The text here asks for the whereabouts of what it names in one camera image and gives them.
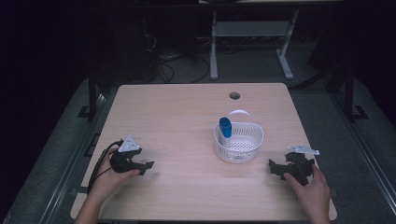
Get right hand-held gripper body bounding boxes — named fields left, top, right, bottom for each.
left=280, top=144, right=321, bottom=187

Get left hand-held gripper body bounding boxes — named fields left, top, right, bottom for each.
left=109, top=134, right=144, bottom=175

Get white plastic basket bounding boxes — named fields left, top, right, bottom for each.
left=213, top=109, right=265, bottom=165

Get white tube with blue cap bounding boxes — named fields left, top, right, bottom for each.
left=217, top=117, right=233, bottom=149

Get person's left hand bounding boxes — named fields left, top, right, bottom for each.
left=88, top=147, right=141, bottom=203

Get person's right hand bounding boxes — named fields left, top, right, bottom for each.
left=282, top=164, right=332, bottom=218

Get black metal stand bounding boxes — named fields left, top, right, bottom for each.
left=341, top=63, right=370, bottom=123
left=78, top=69, right=106, bottom=123

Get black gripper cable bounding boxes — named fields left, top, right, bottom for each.
left=87, top=139, right=124, bottom=195

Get black floor cables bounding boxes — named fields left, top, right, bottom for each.
left=154, top=53, right=211, bottom=85

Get grey metal desk frame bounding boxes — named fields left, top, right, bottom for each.
left=209, top=8, right=301, bottom=81

